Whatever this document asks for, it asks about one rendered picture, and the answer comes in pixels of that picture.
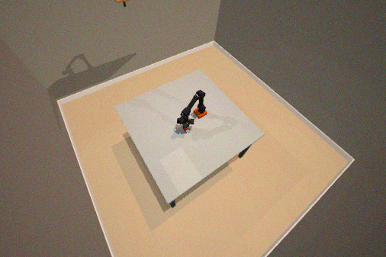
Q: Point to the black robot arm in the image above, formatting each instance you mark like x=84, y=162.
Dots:
x=186, y=111

